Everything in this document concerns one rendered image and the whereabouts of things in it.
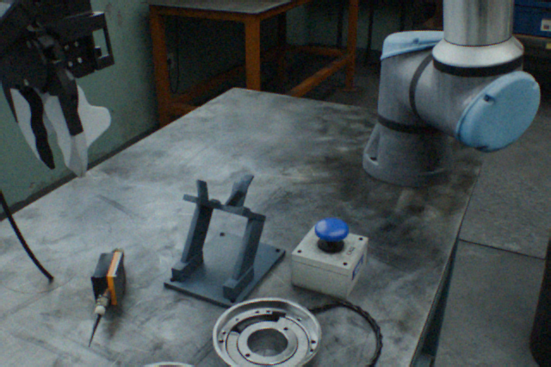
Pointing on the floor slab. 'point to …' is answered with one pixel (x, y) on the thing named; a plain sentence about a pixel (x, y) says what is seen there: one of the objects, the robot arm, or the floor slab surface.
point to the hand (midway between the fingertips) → (58, 164)
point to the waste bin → (543, 317)
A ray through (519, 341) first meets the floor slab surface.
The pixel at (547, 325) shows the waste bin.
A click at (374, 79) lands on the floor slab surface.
